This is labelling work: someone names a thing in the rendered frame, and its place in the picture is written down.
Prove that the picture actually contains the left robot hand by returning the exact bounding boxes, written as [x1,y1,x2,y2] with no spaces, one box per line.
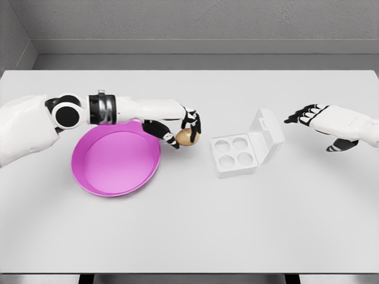
[141,99,202,150]

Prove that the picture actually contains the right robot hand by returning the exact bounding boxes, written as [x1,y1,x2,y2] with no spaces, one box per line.
[283,104,361,153]

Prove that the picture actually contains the brown egg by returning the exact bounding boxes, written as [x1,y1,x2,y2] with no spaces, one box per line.
[175,127,201,147]

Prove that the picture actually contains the white egg box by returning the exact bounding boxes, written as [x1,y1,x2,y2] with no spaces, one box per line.
[210,108,285,180]

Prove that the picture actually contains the pink round plate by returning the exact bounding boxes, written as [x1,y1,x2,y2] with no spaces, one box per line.
[70,118,162,198]

